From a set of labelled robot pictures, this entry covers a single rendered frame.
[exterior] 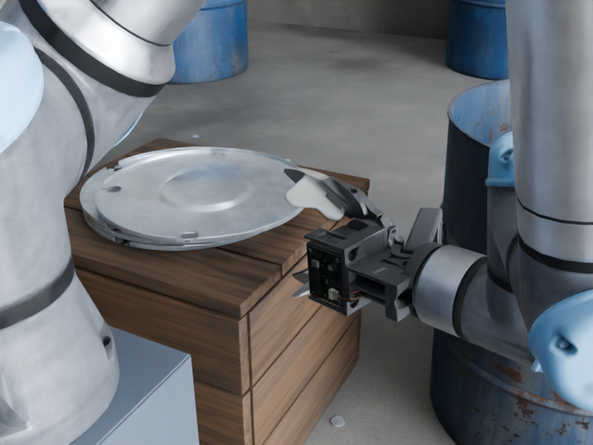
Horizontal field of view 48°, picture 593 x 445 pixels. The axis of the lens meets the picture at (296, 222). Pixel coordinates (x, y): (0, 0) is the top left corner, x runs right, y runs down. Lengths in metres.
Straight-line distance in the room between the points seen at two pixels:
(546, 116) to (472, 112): 0.72
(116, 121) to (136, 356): 0.17
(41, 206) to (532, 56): 0.26
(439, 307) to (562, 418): 0.41
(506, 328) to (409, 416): 0.58
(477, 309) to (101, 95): 0.33
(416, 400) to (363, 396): 0.09
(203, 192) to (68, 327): 0.49
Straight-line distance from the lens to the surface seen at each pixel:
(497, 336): 0.55
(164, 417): 0.49
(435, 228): 0.68
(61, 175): 0.41
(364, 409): 1.10
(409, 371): 1.18
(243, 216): 0.83
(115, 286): 0.82
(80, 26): 0.45
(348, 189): 0.66
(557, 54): 0.32
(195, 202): 0.86
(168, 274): 0.78
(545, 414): 0.94
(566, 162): 0.33
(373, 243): 0.63
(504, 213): 0.47
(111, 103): 0.47
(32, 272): 0.40
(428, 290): 0.57
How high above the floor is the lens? 0.76
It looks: 28 degrees down
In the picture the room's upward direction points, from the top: straight up
